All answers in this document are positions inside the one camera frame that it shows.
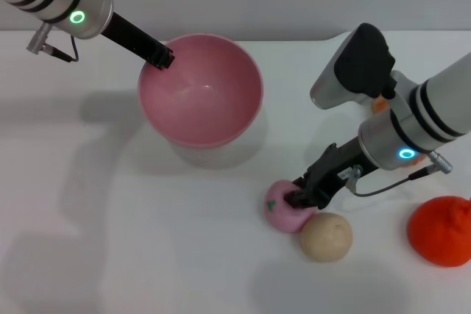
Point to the pink plastic bowl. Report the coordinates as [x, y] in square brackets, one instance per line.
[202, 97]

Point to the pink peach toy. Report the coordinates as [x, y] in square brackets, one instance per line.
[281, 211]

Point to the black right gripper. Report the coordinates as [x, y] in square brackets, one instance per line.
[335, 172]

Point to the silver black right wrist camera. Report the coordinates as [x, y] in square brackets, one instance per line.
[353, 67]

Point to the orange striped bread loaf toy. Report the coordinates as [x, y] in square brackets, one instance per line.
[380, 104]

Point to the red-orange persimmon toy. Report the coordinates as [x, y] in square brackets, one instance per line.
[438, 233]

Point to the beige steamed bun toy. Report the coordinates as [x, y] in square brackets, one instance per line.
[325, 237]

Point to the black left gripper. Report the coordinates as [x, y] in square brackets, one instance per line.
[130, 38]

